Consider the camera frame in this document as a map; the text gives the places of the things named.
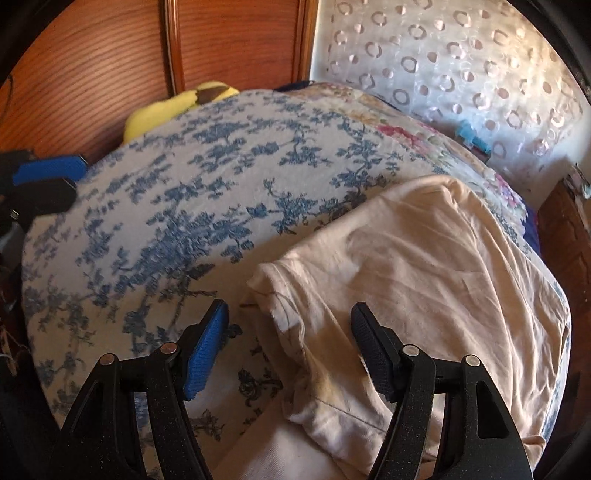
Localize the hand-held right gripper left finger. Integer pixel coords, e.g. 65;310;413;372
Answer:
48;299;230;480

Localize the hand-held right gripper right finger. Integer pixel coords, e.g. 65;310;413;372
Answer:
350;302;533;480

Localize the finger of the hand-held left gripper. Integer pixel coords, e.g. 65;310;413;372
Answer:
11;155;89;186
8;177;78;217

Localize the cream t-shirt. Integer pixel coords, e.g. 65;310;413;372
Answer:
217;174;574;480

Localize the wooden slatted wardrobe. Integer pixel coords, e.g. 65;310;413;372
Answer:
0;0;320;168

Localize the yellow plush toy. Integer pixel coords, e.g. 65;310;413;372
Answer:
123;80;241;144

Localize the blue floral bedspread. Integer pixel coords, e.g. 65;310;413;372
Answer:
21;89;575;480

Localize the dark blue bed sheet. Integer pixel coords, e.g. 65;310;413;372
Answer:
521;207;544;252

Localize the wooden dresser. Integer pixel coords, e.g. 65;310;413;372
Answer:
537;178;591;301

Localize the blue box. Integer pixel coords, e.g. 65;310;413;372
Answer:
454;120;493;156

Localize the white circle-patterned curtain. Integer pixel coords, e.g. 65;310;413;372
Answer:
308;0;588;206

